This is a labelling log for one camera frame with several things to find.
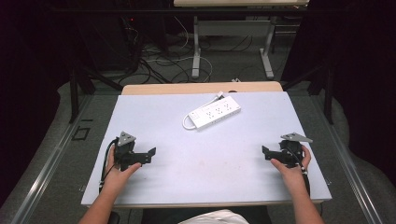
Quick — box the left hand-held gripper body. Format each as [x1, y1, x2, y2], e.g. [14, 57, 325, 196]
[113, 131, 138, 172]

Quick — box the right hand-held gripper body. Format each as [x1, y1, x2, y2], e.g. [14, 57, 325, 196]
[278, 132, 314, 169]

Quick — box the person's right hand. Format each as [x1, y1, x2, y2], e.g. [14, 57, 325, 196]
[269, 145, 313, 195]

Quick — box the person's left hand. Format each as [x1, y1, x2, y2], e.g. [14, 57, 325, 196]
[104, 148, 143, 194]

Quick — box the white table cover board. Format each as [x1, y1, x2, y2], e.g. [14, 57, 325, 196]
[80, 91, 332, 209]

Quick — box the white power strip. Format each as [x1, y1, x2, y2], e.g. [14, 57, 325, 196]
[188, 95, 242, 132]

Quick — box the black metal stand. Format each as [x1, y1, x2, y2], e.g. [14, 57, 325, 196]
[68, 59, 124, 124]
[281, 59, 335, 125]

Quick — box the person's white shirt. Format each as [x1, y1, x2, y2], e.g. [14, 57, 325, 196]
[177, 208, 250, 224]

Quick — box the dark curtain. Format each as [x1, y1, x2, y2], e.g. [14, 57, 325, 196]
[0, 0, 82, 206]
[279, 0, 396, 188]

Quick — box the dark computer case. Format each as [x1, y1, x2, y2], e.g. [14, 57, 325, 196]
[74, 12, 145, 73]

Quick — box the white desk with metal legs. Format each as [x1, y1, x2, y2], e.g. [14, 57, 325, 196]
[173, 0, 311, 80]

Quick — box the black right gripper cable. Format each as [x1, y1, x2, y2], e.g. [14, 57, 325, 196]
[287, 146, 312, 198]

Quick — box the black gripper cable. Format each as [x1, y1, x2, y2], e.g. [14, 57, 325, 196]
[287, 146, 312, 198]
[98, 137, 120, 194]

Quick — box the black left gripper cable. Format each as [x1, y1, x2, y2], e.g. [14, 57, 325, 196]
[98, 137, 120, 194]

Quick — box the white power strip cable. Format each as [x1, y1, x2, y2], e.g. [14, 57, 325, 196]
[181, 91, 226, 131]

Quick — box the aluminium floor rail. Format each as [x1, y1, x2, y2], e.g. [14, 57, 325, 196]
[309, 92, 385, 224]
[8, 92, 95, 224]

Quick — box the tangle of floor cables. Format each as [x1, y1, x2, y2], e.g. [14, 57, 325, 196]
[120, 15, 254, 85]

